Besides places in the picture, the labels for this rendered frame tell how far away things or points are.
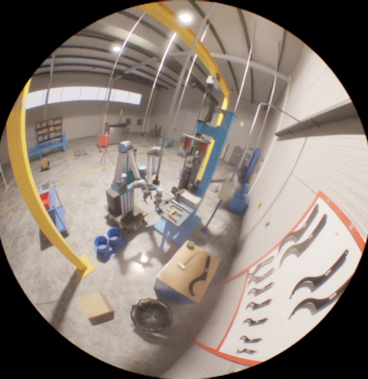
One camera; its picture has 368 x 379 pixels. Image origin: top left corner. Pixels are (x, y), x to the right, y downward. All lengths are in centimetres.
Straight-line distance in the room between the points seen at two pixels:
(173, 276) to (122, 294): 122
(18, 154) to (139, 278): 243
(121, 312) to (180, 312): 100
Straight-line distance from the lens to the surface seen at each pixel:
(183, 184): 252
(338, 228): 123
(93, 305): 223
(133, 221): 266
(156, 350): 254
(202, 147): 218
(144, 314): 182
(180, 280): 149
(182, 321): 245
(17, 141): 132
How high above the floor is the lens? 235
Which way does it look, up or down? 31 degrees down
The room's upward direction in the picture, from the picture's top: 17 degrees clockwise
